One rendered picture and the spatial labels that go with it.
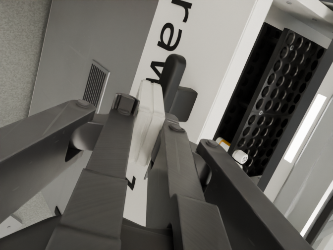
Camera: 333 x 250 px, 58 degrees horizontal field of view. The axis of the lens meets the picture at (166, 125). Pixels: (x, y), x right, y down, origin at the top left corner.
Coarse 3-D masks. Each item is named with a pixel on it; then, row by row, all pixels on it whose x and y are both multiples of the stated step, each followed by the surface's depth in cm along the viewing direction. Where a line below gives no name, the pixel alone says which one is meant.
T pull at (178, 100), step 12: (168, 60) 22; (180, 60) 21; (168, 72) 22; (180, 72) 22; (168, 84) 22; (168, 96) 22; (180, 96) 23; (192, 96) 24; (168, 108) 23; (180, 108) 24; (180, 120) 24
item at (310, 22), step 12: (276, 0) 32; (288, 0) 30; (300, 0) 29; (312, 0) 30; (276, 12) 37; (288, 12) 37; (300, 12) 34; (312, 12) 32; (324, 12) 32; (276, 24) 38; (288, 24) 39; (300, 24) 41; (312, 24) 39; (324, 24) 36; (312, 36) 44; (324, 36) 46; (252, 180) 45
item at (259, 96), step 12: (276, 48) 30; (288, 48) 30; (276, 60) 30; (264, 72) 31; (276, 72) 31; (264, 84) 31; (264, 96) 32; (252, 108) 32; (252, 120) 33; (240, 132) 33; (240, 144) 34
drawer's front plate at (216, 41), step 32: (160, 0) 28; (192, 0) 25; (224, 0) 23; (256, 0) 21; (160, 32) 28; (192, 32) 25; (224, 32) 22; (256, 32) 22; (192, 64) 25; (224, 64) 22; (224, 96) 23; (192, 128) 25; (128, 192) 31
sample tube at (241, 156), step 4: (216, 140) 36; (220, 140) 35; (224, 140) 35; (220, 144) 35; (224, 144) 35; (228, 144) 35; (224, 148) 35; (228, 148) 34; (236, 152) 33; (240, 152) 33; (232, 156) 34; (236, 156) 33; (240, 156) 33; (244, 156) 33; (236, 160) 34; (240, 160) 33; (244, 160) 33
